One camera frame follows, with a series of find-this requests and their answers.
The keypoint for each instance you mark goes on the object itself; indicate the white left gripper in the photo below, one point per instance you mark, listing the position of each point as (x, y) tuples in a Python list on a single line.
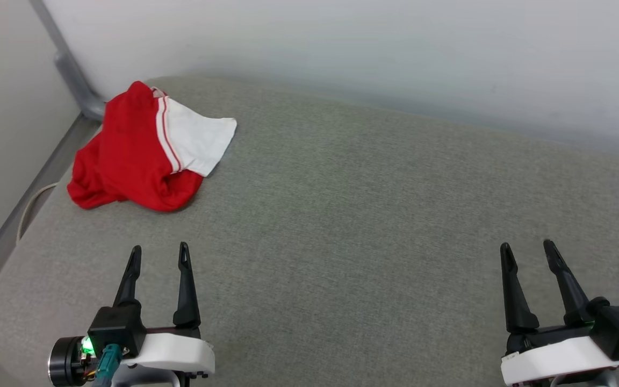
[(175, 352)]

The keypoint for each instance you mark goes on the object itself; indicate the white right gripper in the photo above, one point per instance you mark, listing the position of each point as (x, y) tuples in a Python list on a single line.
[(556, 357)]

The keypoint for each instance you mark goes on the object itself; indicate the red and white basketball jersey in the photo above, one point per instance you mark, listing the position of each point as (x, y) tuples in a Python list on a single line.
[(127, 156)]

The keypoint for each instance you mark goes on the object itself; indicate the grey metal corner pipe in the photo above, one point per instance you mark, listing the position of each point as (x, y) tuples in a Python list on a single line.
[(76, 80)]

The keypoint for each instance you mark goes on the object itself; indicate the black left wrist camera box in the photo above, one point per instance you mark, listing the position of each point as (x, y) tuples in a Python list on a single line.
[(116, 328)]

